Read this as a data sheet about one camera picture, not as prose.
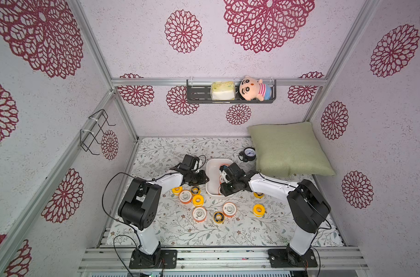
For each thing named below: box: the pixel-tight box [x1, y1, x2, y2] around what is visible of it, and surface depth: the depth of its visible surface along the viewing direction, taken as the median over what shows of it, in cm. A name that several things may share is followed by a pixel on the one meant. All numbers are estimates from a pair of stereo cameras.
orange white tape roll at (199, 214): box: [192, 206, 208, 223], surface depth 87 cm
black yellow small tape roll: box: [190, 185, 202, 196], surface depth 96 cm
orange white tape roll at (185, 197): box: [178, 189, 193, 205], surface depth 92 cm
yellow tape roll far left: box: [171, 186, 183, 196], surface depth 96 cm
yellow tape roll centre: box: [192, 194, 205, 207], surface depth 92 cm
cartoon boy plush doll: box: [238, 75, 272, 101], surface depth 88 cm
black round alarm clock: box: [238, 147, 257, 163], surface depth 111 cm
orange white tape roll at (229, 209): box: [222, 201, 238, 218], surface depth 88 cm
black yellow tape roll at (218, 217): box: [213, 211, 225, 224], surface depth 87 cm
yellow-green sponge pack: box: [210, 80, 236, 101], surface depth 92 cm
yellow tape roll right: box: [252, 203, 266, 218], surface depth 89 cm
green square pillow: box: [248, 121, 336, 178], surface depth 98 cm
